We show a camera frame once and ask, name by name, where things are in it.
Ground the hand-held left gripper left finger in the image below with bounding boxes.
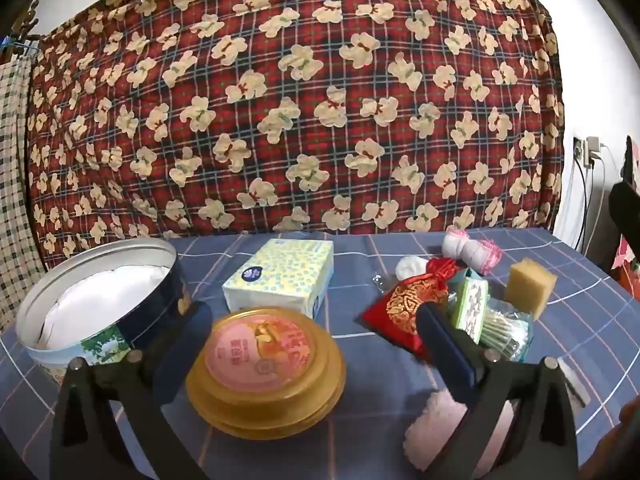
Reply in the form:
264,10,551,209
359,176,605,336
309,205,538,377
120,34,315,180
47,300,213,480

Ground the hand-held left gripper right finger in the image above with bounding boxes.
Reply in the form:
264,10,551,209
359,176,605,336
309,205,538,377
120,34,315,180
415,302,581,480

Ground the white cotton roll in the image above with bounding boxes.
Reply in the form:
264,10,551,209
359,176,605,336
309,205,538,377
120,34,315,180
395,255,428,281

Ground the white pink-edged cloth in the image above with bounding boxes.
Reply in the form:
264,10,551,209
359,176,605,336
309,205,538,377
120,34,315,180
442,226,502,276

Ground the yellow sponge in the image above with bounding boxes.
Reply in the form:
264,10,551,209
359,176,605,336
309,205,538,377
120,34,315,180
505,258,558,321

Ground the round metal tin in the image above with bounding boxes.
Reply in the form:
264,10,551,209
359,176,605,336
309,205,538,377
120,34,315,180
15,237,183,386

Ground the small green white box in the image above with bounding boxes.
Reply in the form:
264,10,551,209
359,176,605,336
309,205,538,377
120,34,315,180
447,269,490,346

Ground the red embroidered pouch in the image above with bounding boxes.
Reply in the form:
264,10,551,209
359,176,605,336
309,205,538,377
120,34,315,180
356,258,458,361

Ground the cotton swab bag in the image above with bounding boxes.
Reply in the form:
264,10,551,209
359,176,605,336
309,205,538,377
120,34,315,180
475,297,536,363

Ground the gold round lid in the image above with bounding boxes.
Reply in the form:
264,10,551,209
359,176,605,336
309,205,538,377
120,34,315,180
186,307,347,436

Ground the pale fluffy towel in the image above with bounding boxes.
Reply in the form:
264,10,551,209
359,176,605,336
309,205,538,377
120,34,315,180
404,389,518,478

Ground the white paper liner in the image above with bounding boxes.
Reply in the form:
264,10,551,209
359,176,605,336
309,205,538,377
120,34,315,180
37,265,166,351

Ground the dotted tissue pack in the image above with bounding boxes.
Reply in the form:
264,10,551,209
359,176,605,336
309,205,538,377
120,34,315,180
221,238,335,321

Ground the blue checked bedsheet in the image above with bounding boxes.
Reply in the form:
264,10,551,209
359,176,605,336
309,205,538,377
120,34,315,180
0,227,640,480

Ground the black chair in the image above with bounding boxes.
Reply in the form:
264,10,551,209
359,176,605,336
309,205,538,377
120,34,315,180
607,180,640,271

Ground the bear print plaid blanket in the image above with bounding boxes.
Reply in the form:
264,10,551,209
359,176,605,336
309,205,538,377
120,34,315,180
27,0,566,271

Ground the checkered curtain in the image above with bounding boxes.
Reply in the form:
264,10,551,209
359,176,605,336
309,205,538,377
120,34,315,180
0,50,48,331

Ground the pink patchwork cloth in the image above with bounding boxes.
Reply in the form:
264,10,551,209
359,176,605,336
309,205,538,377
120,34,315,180
614,136,640,301

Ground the black cable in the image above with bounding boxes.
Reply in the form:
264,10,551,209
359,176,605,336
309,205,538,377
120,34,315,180
570,160,593,256

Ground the white cable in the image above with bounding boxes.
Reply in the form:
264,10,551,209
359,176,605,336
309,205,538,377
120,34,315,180
594,144,610,256

